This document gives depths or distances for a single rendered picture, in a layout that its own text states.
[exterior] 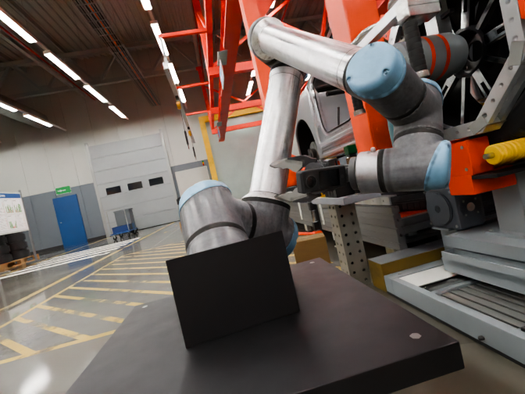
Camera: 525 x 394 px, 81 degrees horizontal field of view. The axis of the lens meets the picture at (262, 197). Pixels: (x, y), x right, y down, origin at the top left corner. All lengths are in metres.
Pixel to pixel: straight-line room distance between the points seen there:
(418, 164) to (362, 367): 0.36
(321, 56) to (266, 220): 0.42
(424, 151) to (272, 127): 0.48
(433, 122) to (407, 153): 0.08
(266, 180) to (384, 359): 0.57
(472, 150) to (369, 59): 0.63
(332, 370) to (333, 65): 0.53
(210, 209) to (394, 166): 0.41
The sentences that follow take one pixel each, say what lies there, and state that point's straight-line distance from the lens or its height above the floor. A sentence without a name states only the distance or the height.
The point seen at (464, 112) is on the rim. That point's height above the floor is 0.67.
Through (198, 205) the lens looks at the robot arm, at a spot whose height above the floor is 0.55.
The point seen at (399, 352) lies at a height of 0.30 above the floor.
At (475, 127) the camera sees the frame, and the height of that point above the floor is 0.60.
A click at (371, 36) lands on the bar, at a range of 1.16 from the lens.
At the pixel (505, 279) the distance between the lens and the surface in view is 1.23.
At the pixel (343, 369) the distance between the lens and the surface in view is 0.49.
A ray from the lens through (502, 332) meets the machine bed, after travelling 1.04.
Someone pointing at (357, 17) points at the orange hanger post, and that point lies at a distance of 1.62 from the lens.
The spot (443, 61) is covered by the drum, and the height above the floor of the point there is 0.82.
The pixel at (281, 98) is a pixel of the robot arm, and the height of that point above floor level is 0.83.
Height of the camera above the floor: 0.56
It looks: 1 degrees down
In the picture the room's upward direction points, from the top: 13 degrees counter-clockwise
